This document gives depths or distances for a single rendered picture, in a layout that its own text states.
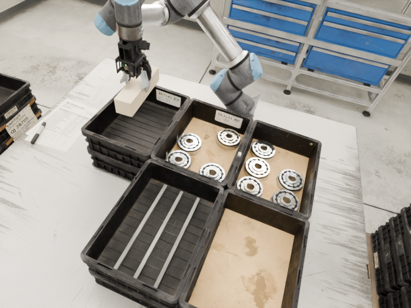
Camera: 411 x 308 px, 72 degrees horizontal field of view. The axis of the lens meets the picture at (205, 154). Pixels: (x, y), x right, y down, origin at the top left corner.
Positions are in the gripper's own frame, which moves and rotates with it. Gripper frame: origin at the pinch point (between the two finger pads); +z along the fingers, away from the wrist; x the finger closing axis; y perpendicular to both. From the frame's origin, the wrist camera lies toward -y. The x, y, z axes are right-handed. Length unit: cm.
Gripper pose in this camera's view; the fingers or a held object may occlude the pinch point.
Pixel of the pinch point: (137, 85)
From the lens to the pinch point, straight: 109.6
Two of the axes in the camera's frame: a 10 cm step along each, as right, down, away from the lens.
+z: -1.1, 6.4, 7.6
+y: -2.9, 7.1, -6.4
